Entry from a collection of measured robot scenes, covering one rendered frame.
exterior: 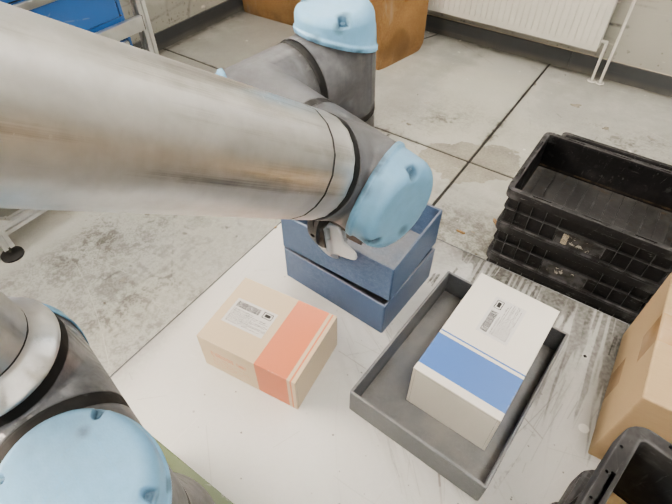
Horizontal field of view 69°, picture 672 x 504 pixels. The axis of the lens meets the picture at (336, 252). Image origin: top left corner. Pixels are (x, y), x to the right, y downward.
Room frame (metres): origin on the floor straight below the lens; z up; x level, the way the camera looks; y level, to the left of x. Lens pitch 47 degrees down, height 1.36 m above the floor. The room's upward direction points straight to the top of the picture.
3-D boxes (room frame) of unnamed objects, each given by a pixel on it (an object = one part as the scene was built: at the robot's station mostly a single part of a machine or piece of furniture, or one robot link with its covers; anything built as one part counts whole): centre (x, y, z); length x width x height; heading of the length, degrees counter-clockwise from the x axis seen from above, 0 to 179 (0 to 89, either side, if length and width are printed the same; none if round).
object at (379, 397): (0.35, -0.18, 0.73); 0.27 x 0.20 x 0.05; 142
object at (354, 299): (0.55, -0.04, 0.74); 0.20 x 0.15 x 0.07; 53
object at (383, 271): (0.55, -0.04, 0.82); 0.20 x 0.15 x 0.07; 55
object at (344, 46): (0.46, 0.00, 1.13); 0.09 x 0.08 x 0.11; 132
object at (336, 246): (0.46, -0.01, 0.87); 0.06 x 0.03 x 0.09; 54
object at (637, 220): (0.93, -0.66, 0.37); 0.40 x 0.30 x 0.45; 56
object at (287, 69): (0.38, 0.06, 1.12); 0.11 x 0.11 x 0.08; 42
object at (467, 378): (0.36, -0.21, 0.75); 0.20 x 0.12 x 0.09; 143
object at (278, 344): (0.40, 0.10, 0.74); 0.16 x 0.12 x 0.07; 62
